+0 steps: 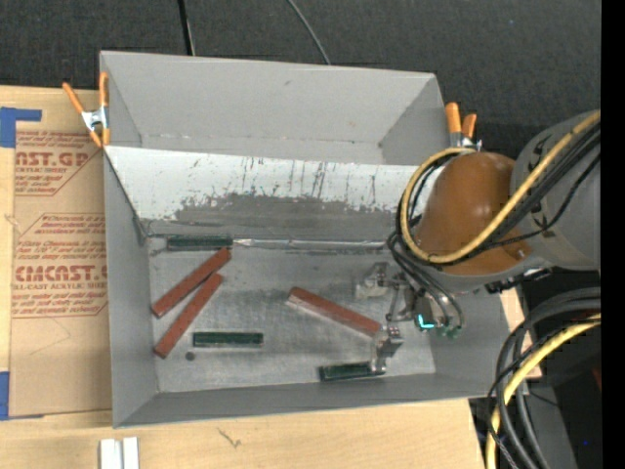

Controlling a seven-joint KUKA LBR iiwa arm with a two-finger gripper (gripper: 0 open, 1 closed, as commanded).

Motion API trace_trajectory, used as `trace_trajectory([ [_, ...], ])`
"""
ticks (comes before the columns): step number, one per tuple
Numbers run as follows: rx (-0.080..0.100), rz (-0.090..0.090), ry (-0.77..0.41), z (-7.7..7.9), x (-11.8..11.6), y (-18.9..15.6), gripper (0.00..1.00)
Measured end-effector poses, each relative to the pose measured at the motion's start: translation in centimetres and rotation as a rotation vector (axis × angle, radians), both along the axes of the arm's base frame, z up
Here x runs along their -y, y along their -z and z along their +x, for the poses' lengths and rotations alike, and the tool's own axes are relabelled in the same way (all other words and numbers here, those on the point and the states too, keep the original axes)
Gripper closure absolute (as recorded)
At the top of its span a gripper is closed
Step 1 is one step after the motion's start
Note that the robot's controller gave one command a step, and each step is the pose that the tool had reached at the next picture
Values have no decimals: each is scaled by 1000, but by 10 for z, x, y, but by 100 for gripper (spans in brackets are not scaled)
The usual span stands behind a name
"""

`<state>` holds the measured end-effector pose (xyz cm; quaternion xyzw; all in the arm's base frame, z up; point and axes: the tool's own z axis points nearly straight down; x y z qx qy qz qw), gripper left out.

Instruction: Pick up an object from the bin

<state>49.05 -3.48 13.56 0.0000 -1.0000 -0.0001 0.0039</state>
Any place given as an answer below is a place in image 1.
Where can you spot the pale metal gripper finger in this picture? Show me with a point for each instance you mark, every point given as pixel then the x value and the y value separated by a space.
pixel 386 352
pixel 369 287

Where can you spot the dark green flat block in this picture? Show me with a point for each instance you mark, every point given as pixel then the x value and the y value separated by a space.
pixel 200 243
pixel 228 339
pixel 349 371

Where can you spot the red-brown flat block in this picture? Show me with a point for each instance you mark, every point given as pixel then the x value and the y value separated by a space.
pixel 189 315
pixel 334 311
pixel 191 282

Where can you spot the grey metal bin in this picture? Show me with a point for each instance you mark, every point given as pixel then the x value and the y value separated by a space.
pixel 293 115

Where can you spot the brown cardboard board red print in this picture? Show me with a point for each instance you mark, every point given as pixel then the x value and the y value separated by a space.
pixel 58 340

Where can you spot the black cylinder on white bracket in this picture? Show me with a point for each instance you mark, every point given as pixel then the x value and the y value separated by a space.
pixel 499 286

